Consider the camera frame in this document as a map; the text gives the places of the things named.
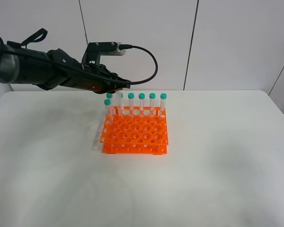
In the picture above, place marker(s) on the test tube with teal cap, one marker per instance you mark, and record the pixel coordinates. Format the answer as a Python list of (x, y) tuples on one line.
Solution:
[(163, 98)]

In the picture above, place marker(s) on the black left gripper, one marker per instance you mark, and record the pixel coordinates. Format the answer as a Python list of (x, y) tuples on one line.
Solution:
[(94, 78)]

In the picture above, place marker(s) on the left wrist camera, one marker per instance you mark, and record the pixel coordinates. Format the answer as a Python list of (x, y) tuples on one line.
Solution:
[(94, 51)]

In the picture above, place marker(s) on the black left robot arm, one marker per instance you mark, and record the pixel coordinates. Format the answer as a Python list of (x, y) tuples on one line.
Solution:
[(54, 68)]

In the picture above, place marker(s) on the orange test tube rack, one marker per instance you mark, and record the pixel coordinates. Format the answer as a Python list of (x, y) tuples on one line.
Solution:
[(135, 132)]

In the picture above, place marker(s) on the test tube second row left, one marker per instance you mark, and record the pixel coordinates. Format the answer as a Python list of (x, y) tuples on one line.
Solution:
[(109, 107)]

